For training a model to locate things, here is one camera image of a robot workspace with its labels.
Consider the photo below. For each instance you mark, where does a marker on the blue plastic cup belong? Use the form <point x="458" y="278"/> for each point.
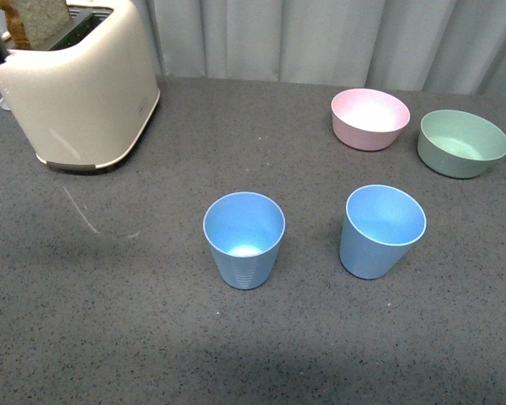
<point x="381" y="224"/>
<point x="244" y="231"/>

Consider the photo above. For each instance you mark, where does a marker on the grey curtain backdrop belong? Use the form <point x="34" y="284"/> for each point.
<point x="455" y="47"/>

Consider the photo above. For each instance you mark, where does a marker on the green plastic bowl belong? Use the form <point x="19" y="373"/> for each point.
<point x="459" y="144"/>

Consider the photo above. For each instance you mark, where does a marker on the pink plastic bowl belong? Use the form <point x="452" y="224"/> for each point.
<point x="368" y="119"/>

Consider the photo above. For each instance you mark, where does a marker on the cream white toaster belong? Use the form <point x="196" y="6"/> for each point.
<point x="85" y="106"/>

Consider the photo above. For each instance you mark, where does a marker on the toast bread slice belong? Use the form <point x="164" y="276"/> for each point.
<point x="31" y="23"/>

